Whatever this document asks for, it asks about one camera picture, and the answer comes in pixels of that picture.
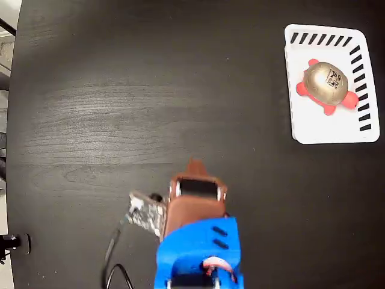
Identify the red turtle toy gold shell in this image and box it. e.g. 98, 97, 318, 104
295, 58, 359, 116

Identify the black cable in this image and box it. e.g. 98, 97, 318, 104
101, 221, 128, 285
105, 263, 135, 289

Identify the red white servo wire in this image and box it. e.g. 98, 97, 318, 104
202, 255, 239, 284

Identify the black metal bar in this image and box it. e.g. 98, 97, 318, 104
0, 17, 17, 36

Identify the black table clamp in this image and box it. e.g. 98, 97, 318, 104
0, 233, 32, 256

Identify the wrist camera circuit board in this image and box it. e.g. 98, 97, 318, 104
128, 191, 167, 237

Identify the white plastic basket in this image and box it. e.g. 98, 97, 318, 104
283, 23, 380, 145

